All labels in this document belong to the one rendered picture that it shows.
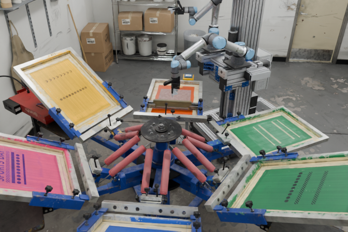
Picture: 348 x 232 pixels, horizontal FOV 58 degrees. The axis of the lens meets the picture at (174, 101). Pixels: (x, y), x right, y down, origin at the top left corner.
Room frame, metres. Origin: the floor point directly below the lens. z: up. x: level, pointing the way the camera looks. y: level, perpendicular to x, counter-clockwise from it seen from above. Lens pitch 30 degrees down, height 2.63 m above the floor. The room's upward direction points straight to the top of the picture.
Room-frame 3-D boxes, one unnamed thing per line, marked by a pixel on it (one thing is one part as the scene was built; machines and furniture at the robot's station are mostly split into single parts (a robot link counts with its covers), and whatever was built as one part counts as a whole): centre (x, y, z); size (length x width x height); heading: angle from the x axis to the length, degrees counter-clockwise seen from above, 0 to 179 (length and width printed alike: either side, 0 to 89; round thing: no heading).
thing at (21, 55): (3.62, 1.89, 1.06); 0.53 x 0.07 x 1.05; 175
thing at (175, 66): (2.69, -0.01, 1.42); 0.09 x 0.08 x 0.11; 117
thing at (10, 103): (2.59, 1.54, 1.06); 0.24 x 0.12 x 0.09; 55
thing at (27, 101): (2.67, 1.25, 1.06); 0.61 x 0.46 x 0.12; 55
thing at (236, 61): (3.19, -0.69, 1.31); 0.15 x 0.15 x 0.10
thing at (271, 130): (2.24, -0.73, 1.05); 1.08 x 0.61 x 0.23; 115
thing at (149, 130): (1.85, 0.09, 0.67); 0.39 x 0.39 x 1.35
